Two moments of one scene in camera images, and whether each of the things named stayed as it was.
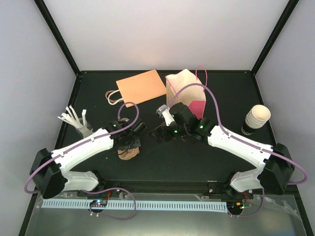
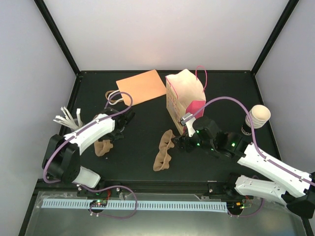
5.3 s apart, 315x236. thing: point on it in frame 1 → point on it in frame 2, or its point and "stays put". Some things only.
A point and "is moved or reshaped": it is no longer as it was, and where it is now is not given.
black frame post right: x=288 y=10 stays put
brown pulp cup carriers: x=128 y=154 is moved or reshaped
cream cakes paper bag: x=194 y=97 stays put
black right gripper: x=168 y=136 → x=180 y=140
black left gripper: x=137 y=143 → x=119 y=136
